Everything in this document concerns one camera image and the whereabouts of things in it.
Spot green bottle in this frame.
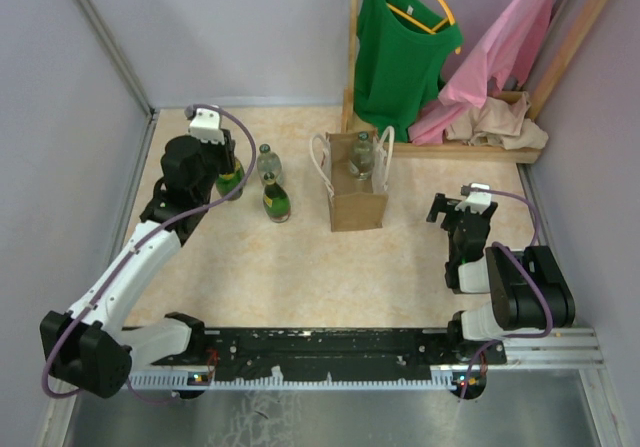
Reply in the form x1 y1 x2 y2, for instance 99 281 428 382
263 172 291 223
215 158 245 201

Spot clear glass bottle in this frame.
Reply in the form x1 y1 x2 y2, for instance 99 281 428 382
256 143 284 186

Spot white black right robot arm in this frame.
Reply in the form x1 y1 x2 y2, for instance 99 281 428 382
427 192 576 363

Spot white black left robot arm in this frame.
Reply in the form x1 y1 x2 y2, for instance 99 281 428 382
39 127 235 399

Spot brown canvas bag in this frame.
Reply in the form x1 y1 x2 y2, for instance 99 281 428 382
309 127 395 232

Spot clear bottle in bag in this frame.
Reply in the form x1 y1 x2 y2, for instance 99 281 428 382
348 131 375 180

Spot beige crumpled cloth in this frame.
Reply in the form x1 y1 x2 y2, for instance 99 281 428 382
445 92 549 150

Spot pink shirt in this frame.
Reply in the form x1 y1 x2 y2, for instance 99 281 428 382
408 0 554 145

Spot green tank top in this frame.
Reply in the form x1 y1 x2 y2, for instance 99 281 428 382
354 0 463 143

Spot yellow clothes hanger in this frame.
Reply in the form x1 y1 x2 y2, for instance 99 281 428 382
384 0 463 54

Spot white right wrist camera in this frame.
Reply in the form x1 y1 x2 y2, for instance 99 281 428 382
455 183 492 214

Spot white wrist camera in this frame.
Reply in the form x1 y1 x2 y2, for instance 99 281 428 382
455 183 492 214
185 106 226 145

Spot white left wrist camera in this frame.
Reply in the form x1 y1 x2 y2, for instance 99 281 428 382
185 106 226 145

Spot aluminium frame rail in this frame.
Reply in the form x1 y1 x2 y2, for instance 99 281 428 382
61 328 606 391

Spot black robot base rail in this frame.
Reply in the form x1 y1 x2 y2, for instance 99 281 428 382
154 327 481 382

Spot wooden clothes rack frame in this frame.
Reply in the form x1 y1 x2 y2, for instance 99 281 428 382
341 0 630 165

